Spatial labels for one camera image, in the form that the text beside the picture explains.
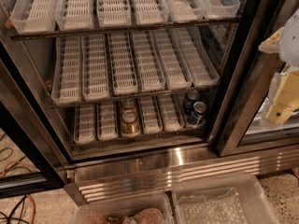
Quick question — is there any middle shelf tray five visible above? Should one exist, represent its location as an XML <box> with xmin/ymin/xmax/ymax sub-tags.
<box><xmin>152</xmin><ymin>30</ymin><xmax>192</xmax><ymax>90</ymax></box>

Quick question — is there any orange cable on floor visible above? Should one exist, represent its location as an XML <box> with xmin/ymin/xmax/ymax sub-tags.
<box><xmin>1</xmin><ymin>161</ymin><xmax>36</xmax><ymax>224</ymax></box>

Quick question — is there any top shelf tray two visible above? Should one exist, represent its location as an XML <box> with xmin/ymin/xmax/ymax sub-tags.
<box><xmin>54</xmin><ymin>0</ymin><xmax>93</xmax><ymax>31</ymax></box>

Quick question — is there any bottom shelf tray one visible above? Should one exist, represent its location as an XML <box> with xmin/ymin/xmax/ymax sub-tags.
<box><xmin>74</xmin><ymin>105</ymin><xmax>95</xmax><ymax>145</ymax></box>

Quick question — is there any front blue soda can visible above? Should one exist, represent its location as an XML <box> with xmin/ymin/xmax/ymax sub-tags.
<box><xmin>188</xmin><ymin>102</ymin><xmax>207</xmax><ymax>125</ymax></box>

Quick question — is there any shelf tray four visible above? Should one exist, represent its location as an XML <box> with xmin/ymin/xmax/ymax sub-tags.
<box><xmin>132</xmin><ymin>31</ymin><xmax>165</xmax><ymax>92</ymax></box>
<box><xmin>139</xmin><ymin>97</ymin><xmax>162</xmax><ymax>134</ymax></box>
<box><xmin>132</xmin><ymin>0</ymin><xmax>169</xmax><ymax>25</ymax></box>

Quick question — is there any shelf tray one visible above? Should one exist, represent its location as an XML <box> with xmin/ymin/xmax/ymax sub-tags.
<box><xmin>74</xmin><ymin>105</ymin><xmax>95</xmax><ymax>145</ymax></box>
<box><xmin>51</xmin><ymin>36</ymin><xmax>82</xmax><ymax>105</ymax></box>
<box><xmin>10</xmin><ymin>0</ymin><xmax>57</xmax><ymax>34</ymax></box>

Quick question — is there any bottom shelf tray three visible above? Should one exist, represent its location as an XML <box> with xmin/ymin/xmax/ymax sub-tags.
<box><xmin>120</xmin><ymin>99</ymin><xmax>140</xmax><ymax>137</ymax></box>

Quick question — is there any bottom shelf tray six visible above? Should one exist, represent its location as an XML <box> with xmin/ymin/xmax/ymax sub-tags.
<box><xmin>178</xmin><ymin>94</ymin><xmax>206</xmax><ymax>128</ymax></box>

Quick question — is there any clear bin with bubble wrap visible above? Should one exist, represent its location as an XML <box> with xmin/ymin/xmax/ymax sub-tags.
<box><xmin>172</xmin><ymin>173</ymin><xmax>279</xmax><ymax>224</ymax></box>

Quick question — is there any bottom shelf tray two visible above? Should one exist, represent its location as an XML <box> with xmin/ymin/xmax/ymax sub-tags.
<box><xmin>96</xmin><ymin>102</ymin><xmax>118</xmax><ymax>141</ymax></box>

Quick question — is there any top shelf tray four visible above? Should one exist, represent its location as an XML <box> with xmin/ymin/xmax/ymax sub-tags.
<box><xmin>132</xmin><ymin>0</ymin><xmax>169</xmax><ymax>25</ymax></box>

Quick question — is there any middle shelf tray two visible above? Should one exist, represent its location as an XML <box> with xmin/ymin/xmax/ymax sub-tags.
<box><xmin>81</xmin><ymin>35</ymin><xmax>109</xmax><ymax>101</ymax></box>

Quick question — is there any clear bin with brown items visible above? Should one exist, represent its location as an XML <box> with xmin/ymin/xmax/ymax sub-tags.
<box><xmin>69</xmin><ymin>192</ymin><xmax>175</xmax><ymax>224</ymax></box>

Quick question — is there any blue soda can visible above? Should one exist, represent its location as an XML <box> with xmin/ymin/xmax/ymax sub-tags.
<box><xmin>182</xmin><ymin>91</ymin><xmax>200</xmax><ymax>115</ymax></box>
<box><xmin>188</xmin><ymin>102</ymin><xmax>207</xmax><ymax>125</ymax></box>

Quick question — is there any top shelf tray one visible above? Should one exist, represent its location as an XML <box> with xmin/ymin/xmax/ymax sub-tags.
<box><xmin>10</xmin><ymin>0</ymin><xmax>57</xmax><ymax>34</ymax></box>

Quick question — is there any stainless steel fridge base grille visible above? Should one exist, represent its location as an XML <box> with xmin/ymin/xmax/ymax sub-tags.
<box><xmin>64</xmin><ymin>145</ymin><xmax>299</xmax><ymax>205</ymax></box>

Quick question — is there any shelf tray six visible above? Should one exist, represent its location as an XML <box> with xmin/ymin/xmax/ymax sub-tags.
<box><xmin>203</xmin><ymin>0</ymin><xmax>240</xmax><ymax>19</ymax></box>
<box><xmin>178</xmin><ymin>94</ymin><xmax>206</xmax><ymax>128</ymax></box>
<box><xmin>170</xmin><ymin>27</ymin><xmax>219</xmax><ymax>87</ymax></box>

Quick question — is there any shelf tray three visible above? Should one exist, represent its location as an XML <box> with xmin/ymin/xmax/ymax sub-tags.
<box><xmin>120</xmin><ymin>99</ymin><xmax>140</xmax><ymax>137</ymax></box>
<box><xmin>96</xmin><ymin>0</ymin><xmax>131</xmax><ymax>27</ymax></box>
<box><xmin>107</xmin><ymin>33</ymin><xmax>138</xmax><ymax>95</ymax></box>

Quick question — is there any right glass fridge door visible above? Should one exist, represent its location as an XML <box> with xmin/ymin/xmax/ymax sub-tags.
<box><xmin>217</xmin><ymin>0</ymin><xmax>299</xmax><ymax>156</ymax></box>

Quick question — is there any middle shelf tray six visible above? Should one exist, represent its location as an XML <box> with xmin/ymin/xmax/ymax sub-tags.
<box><xmin>170</xmin><ymin>27</ymin><xmax>219</xmax><ymax>87</ymax></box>

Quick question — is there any middle shelf tray four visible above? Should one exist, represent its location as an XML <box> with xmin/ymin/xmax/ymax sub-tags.
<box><xmin>132</xmin><ymin>31</ymin><xmax>165</xmax><ymax>92</ymax></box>

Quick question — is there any middle shelf tray three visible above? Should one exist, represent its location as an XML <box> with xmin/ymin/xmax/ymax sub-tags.
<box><xmin>107</xmin><ymin>33</ymin><xmax>138</xmax><ymax>95</ymax></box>

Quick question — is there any black cable on floor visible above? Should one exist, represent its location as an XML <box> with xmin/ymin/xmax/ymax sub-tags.
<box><xmin>0</xmin><ymin>131</ymin><xmax>27</xmax><ymax>224</ymax></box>

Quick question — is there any shelf tray two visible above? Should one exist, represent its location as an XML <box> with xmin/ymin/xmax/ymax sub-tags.
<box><xmin>81</xmin><ymin>35</ymin><xmax>109</xmax><ymax>101</ymax></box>
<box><xmin>96</xmin><ymin>102</ymin><xmax>118</xmax><ymax>141</ymax></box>
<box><xmin>54</xmin><ymin>0</ymin><xmax>93</xmax><ymax>31</ymax></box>

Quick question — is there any top shelf tray three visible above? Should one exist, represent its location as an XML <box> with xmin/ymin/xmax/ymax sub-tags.
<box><xmin>96</xmin><ymin>0</ymin><xmax>131</xmax><ymax>27</ymax></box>

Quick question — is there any bottom shelf tray five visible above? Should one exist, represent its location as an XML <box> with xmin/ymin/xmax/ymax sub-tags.
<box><xmin>157</xmin><ymin>95</ymin><xmax>183</xmax><ymax>132</ymax></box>

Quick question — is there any orange soda can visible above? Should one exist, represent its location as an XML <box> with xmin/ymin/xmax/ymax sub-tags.
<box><xmin>121</xmin><ymin>99</ymin><xmax>136</xmax><ymax>111</ymax></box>
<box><xmin>121</xmin><ymin>111</ymin><xmax>139</xmax><ymax>136</ymax></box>

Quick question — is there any top shelf tray five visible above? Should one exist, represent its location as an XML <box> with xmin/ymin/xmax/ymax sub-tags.
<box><xmin>165</xmin><ymin>0</ymin><xmax>206</xmax><ymax>22</ymax></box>

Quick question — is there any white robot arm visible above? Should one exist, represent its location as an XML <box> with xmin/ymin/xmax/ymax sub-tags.
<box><xmin>259</xmin><ymin>9</ymin><xmax>299</xmax><ymax>129</ymax></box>

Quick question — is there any open left fridge door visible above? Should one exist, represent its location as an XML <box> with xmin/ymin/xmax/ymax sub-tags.
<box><xmin>0</xmin><ymin>45</ymin><xmax>66</xmax><ymax>198</ymax></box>

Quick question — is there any bottom shelf tray four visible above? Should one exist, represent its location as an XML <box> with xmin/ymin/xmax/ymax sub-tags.
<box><xmin>139</xmin><ymin>97</ymin><xmax>162</xmax><ymax>134</ymax></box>

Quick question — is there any top shelf tray six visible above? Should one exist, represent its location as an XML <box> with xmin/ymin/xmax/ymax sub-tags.
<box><xmin>203</xmin><ymin>0</ymin><xmax>240</xmax><ymax>19</ymax></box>

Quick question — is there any rear blue soda can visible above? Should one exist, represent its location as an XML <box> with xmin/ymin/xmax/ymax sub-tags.
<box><xmin>182</xmin><ymin>91</ymin><xmax>200</xmax><ymax>115</ymax></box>

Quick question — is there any shelf tray five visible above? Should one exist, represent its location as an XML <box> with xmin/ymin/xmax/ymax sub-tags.
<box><xmin>152</xmin><ymin>30</ymin><xmax>192</xmax><ymax>90</ymax></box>
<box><xmin>157</xmin><ymin>95</ymin><xmax>183</xmax><ymax>132</ymax></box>
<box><xmin>165</xmin><ymin>0</ymin><xmax>206</xmax><ymax>22</ymax></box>

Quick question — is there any middle shelf tray one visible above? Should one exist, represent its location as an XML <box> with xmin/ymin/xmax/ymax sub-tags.
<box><xmin>51</xmin><ymin>36</ymin><xmax>82</xmax><ymax>105</ymax></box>

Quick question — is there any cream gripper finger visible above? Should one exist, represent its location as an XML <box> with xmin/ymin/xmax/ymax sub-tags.
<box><xmin>258</xmin><ymin>27</ymin><xmax>283</xmax><ymax>53</ymax></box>

